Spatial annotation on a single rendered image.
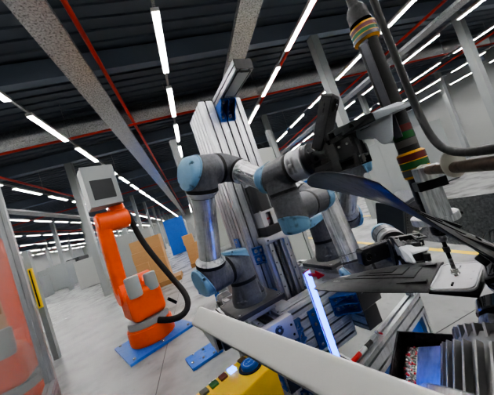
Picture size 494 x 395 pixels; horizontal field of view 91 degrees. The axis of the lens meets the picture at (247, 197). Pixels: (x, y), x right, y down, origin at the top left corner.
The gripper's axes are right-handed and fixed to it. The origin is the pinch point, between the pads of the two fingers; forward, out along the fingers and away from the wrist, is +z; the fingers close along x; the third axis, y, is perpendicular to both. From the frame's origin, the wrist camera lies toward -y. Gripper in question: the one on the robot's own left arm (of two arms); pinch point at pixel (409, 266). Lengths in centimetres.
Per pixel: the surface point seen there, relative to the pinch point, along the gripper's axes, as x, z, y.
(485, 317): 0.4, 20.9, 2.5
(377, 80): -37.4, 12.8, -1.1
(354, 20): -49, 13, -2
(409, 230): 6, -57, 16
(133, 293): 70, -210, -295
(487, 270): -3.8, 15.9, 6.1
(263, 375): 14.7, 12.8, -34.4
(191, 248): 110, -741, -526
